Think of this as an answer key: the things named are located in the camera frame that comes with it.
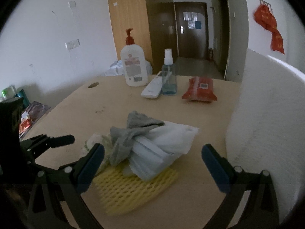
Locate yellow foam net sleeve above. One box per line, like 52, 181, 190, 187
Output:
93, 167, 178, 216

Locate grey sock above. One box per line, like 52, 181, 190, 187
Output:
110, 111, 165, 166

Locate magazine on side surface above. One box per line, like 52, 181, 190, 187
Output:
19, 101, 51, 139

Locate teal cup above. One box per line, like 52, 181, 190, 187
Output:
14, 89, 30, 109

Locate white styrofoam box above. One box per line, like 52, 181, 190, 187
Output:
225, 49, 304, 221

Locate white bag behind table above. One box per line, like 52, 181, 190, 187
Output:
101, 60, 153, 77

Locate white remote control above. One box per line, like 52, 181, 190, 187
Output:
141, 71, 162, 99

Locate white lotion pump bottle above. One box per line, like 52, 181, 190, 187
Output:
120, 28, 148, 87

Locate red tissue packet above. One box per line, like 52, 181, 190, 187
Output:
182, 77, 218, 102

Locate clear blue spray bottle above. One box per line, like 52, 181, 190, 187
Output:
161, 49, 177, 95

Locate wooden wardrobe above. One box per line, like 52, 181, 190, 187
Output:
108, 0, 177, 74

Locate red hanging bags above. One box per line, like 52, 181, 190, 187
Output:
253, 2, 285, 54

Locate dark brown entrance door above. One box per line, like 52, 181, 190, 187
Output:
174, 2, 209, 60

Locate double wall socket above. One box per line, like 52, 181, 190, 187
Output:
65, 39, 80, 51

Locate wall switch plate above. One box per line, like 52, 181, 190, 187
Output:
68, 1, 76, 8

